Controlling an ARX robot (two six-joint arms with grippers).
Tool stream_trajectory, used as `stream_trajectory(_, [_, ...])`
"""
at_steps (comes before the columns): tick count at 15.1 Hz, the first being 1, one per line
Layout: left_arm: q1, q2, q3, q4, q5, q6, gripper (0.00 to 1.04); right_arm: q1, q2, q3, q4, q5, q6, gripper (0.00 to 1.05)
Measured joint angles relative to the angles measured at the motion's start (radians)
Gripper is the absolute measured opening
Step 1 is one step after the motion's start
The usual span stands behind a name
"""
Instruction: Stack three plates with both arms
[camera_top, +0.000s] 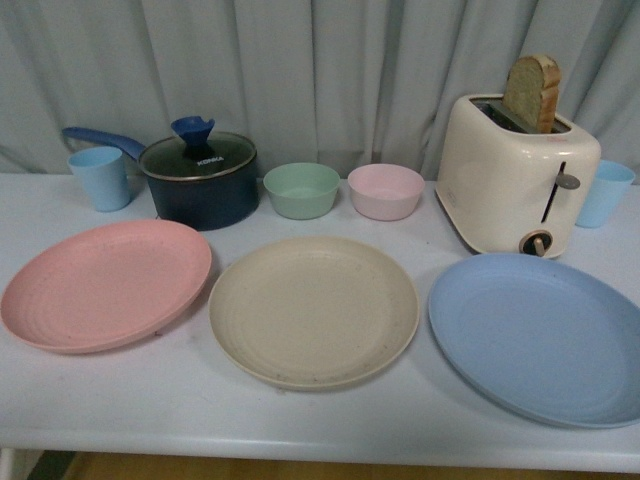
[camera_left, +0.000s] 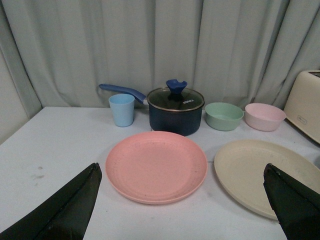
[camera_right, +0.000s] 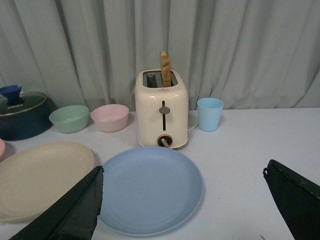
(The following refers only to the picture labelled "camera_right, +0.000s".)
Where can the dark blue saucepan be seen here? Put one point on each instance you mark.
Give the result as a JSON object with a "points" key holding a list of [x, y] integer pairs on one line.
{"points": [[27, 124]]}

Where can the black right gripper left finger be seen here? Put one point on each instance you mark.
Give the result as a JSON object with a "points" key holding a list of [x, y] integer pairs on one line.
{"points": [[74, 216]]}

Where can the cream plastic plate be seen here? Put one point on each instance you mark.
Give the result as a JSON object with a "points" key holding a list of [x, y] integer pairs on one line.
{"points": [[33, 180]]}

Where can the pink plastic bowl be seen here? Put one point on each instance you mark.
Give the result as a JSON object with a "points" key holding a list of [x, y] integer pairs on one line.
{"points": [[110, 118]]}

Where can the glass pot lid blue knob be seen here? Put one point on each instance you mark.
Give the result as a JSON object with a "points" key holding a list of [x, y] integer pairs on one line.
{"points": [[13, 101]]}

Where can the pink plastic plate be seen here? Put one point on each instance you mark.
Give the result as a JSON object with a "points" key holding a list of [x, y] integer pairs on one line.
{"points": [[2, 149]]}

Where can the cream two-slot toaster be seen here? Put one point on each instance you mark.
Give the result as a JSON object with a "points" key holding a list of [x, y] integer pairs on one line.
{"points": [[162, 112]]}

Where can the light blue plastic cup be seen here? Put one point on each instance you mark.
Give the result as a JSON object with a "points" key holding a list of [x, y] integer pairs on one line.
{"points": [[209, 113]]}

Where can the blue plastic plate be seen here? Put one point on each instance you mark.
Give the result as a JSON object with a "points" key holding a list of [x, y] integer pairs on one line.
{"points": [[149, 191]]}

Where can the toasted bread slice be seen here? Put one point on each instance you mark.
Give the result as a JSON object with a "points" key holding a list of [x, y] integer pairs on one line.
{"points": [[165, 68]]}

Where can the green plastic bowl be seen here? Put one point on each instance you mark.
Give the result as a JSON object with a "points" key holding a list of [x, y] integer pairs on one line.
{"points": [[70, 119]]}

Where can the grey-green curtain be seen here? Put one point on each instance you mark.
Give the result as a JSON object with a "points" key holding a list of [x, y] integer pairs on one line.
{"points": [[251, 54]]}

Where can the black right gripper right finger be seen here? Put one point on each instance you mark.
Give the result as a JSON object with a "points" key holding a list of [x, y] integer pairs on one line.
{"points": [[297, 199]]}

